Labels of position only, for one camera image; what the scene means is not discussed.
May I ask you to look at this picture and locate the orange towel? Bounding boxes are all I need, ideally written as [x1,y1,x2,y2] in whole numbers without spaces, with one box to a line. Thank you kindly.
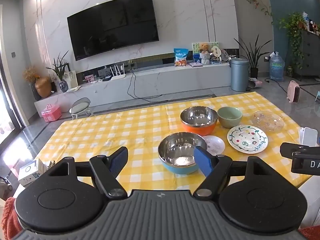
[2,197,23,240]

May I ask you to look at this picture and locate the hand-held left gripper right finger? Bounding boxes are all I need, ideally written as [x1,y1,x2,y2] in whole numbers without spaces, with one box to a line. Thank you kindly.
[194,145,273,198]

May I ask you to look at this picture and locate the steel bowl with blue shell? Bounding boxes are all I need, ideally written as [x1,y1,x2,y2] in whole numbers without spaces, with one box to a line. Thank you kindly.
[158,132,208,175]

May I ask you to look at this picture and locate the black hanging power cable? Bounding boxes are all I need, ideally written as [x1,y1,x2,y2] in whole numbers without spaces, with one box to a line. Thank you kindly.
[127,67,163,98]

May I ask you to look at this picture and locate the steel bowl with orange shell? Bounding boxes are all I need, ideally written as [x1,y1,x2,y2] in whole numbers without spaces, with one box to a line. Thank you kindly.
[180,106,218,135]

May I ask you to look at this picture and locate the green plant in grey vase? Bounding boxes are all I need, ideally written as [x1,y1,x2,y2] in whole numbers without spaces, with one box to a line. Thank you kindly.
[45,51,69,93]

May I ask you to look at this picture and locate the bushy green potted plant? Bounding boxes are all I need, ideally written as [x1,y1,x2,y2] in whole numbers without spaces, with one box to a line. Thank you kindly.
[278,12,309,69]

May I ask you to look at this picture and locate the small white sticker plate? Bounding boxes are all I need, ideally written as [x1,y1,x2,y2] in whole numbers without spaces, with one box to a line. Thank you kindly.
[202,135,226,156]

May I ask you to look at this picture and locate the white plate with painted rim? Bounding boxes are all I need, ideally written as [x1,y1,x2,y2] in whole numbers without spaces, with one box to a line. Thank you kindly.
[227,125,269,154]

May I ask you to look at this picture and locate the white router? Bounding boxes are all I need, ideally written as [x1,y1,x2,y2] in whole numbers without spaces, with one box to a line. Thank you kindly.
[110,64,132,81]

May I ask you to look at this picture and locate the patterned paper bag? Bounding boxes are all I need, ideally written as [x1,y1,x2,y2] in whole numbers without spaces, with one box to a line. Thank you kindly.
[248,77,262,88]

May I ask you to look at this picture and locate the small stool with grey cushion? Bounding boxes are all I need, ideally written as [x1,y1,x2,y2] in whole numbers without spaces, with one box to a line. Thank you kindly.
[69,97,92,120]

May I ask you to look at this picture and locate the black wall television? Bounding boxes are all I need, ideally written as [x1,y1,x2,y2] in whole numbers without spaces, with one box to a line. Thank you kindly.
[67,0,160,61]

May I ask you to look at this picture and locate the green ceramic bowl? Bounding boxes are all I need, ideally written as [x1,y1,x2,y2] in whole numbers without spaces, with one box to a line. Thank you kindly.
[217,107,243,128]

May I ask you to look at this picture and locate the pink storage box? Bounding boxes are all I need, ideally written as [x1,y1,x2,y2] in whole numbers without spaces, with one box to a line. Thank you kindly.
[41,105,62,122]

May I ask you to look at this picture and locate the blue-grey round trash can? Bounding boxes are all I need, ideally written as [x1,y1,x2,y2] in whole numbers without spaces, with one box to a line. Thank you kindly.
[230,58,250,92]

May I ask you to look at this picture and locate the dark grey cabinet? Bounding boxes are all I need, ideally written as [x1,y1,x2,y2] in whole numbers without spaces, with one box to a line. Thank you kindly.
[291,29,320,82]

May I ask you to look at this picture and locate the pink fan heater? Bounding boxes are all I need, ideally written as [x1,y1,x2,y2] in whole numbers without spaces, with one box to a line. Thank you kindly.
[287,80,301,103]

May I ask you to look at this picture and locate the dried orange flowers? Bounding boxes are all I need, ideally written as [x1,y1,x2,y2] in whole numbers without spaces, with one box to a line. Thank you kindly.
[23,66,40,83]

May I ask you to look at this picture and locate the clear glass cartoon plate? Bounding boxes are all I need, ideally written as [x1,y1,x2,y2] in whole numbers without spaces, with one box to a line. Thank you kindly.
[251,110,285,132]

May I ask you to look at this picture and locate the black floor cable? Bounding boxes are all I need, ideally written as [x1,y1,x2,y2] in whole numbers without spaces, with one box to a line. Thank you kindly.
[265,79,290,96]

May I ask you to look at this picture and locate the brown round vase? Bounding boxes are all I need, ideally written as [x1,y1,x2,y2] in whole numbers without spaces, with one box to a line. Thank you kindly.
[34,77,52,98]

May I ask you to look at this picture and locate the yellow checked tablecloth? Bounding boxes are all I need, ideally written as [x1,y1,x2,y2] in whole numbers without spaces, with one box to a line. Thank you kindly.
[33,90,313,192]

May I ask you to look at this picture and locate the white plastic device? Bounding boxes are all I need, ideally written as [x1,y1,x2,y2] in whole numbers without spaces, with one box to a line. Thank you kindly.
[299,127,318,147]

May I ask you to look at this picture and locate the assorted bottles group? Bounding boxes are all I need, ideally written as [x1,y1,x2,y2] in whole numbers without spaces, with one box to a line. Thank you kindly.
[301,11,320,33]

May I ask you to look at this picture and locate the white marble television console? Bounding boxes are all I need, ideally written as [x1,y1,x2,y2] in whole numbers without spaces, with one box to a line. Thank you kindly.
[34,62,232,119]

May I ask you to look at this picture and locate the round paper fan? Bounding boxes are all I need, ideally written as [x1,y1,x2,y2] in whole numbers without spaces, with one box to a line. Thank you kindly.
[211,45,222,62]

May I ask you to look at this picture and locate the blue water jug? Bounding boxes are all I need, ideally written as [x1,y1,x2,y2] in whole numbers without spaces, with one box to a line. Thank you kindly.
[269,52,285,82]

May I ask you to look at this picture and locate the green poster board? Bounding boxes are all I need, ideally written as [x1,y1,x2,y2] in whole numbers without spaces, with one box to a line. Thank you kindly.
[192,41,220,62]

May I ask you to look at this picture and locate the white picture frame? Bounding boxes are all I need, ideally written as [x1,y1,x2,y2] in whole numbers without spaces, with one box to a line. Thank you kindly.
[62,70,77,88]

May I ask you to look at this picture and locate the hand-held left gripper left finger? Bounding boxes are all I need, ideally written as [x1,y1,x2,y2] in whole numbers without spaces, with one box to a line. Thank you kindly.
[47,146,129,199]

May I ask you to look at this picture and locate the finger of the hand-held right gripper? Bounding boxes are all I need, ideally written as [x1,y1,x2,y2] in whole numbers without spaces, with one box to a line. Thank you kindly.
[280,142,320,159]

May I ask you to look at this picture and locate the blue snack bag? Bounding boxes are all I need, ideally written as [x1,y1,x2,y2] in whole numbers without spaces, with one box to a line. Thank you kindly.
[174,48,188,67]

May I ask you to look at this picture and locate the white cardboard box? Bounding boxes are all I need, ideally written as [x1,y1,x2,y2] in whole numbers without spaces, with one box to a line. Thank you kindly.
[17,159,48,187]

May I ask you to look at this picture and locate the tall-leaf plant in black pot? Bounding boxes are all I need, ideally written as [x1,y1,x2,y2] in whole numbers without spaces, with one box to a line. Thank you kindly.
[234,34,272,78]

